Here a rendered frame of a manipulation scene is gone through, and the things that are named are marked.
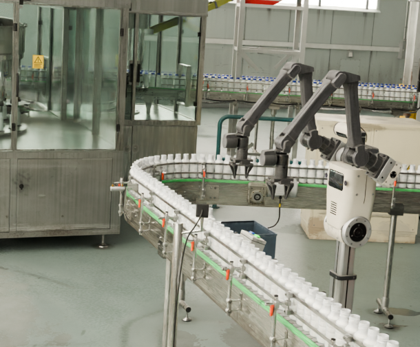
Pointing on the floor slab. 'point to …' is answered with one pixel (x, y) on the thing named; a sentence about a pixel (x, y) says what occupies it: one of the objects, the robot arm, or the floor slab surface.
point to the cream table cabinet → (308, 216)
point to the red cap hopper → (265, 52)
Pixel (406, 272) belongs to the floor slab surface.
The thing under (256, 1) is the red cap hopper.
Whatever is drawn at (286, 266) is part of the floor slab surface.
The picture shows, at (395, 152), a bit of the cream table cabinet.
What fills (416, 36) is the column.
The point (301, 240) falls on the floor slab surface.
